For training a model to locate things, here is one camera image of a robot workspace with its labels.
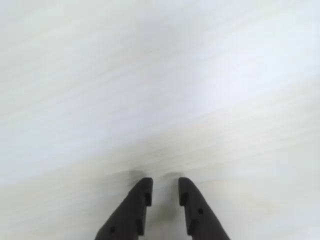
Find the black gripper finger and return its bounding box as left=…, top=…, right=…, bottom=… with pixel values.
left=94, top=177, right=154, bottom=240
left=178, top=177, right=231, bottom=240

